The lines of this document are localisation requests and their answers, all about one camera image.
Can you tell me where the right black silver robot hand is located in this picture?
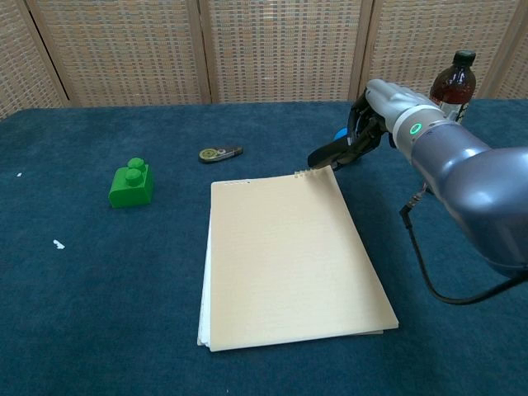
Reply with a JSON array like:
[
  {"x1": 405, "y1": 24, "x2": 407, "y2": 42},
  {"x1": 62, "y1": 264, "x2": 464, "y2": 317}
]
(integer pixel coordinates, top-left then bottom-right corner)
[{"x1": 345, "y1": 78, "x2": 439, "y2": 162}]

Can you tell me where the beige spiral notepad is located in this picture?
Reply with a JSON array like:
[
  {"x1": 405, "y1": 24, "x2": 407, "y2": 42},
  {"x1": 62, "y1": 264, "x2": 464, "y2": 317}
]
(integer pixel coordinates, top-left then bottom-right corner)
[{"x1": 196, "y1": 167, "x2": 400, "y2": 353}]

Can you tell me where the dark brown bottle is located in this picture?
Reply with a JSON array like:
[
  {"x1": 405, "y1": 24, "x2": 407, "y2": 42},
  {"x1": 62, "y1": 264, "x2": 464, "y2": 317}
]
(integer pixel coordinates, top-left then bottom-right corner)
[{"x1": 428, "y1": 49, "x2": 478, "y2": 125}]

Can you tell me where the woven bamboo folding screen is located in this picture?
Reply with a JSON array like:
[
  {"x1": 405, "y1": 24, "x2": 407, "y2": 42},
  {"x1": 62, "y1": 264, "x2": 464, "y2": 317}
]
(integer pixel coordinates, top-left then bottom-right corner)
[{"x1": 0, "y1": 0, "x2": 528, "y2": 120}]

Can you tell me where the correction tape dispenser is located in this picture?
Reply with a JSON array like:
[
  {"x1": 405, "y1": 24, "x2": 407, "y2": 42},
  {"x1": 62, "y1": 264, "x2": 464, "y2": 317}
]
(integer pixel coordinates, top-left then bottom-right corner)
[{"x1": 198, "y1": 145, "x2": 244, "y2": 163}]

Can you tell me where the green toy building block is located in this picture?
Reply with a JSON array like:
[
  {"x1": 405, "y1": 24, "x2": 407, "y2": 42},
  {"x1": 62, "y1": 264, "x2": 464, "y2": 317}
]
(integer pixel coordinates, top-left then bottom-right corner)
[{"x1": 108, "y1": 157, "x2": 155, "y2": 210}]

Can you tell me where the blue table cloth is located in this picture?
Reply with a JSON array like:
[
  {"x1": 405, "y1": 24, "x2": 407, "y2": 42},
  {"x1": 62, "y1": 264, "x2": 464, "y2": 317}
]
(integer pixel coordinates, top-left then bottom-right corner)
[{"x1": 0, "y1": 97, "x2": 528, "y2": 396}]

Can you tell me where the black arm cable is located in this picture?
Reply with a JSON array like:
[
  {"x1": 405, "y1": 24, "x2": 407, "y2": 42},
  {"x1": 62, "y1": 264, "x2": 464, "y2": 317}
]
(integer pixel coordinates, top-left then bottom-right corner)
[{"x1": 398, "y1": 185, "x2": 528, "y2": 306}]

